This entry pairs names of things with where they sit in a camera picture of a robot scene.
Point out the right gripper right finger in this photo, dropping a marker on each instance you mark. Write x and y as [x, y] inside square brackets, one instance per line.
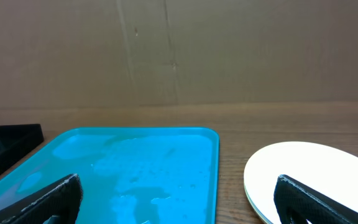
[297, 203]

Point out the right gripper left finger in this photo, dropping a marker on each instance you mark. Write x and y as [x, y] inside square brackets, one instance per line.
[58, 202]

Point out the white plate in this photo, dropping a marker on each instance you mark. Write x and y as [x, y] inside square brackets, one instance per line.
[328, 170]

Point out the black plastic tray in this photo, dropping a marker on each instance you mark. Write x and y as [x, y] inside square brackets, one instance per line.
[16, 141]

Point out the teal plastic tray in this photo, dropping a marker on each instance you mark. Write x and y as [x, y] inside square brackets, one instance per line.
[128, 175]

